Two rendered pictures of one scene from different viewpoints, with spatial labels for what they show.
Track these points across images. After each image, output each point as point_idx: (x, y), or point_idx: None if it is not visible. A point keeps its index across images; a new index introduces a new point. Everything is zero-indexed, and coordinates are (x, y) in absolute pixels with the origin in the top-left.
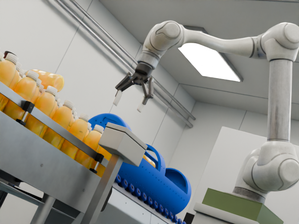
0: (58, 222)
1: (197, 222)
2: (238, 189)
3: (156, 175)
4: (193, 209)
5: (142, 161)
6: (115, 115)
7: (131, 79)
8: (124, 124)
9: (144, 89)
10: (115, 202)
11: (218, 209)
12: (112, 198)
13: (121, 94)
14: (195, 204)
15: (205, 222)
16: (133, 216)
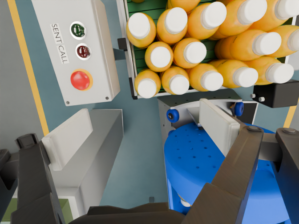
0: None
1: (74, 180)
2: None
3: None
4: (78, 188)
5: (169, 208)
6: (252, 192)
7: (224, 211)
8: (199, 181)
9: (26, 174)
10: (163, 143)
11: None
12: (163, 138)
13: (220, 146)
14: (75, 193)
15: (63, 182)
16: (166, 179)
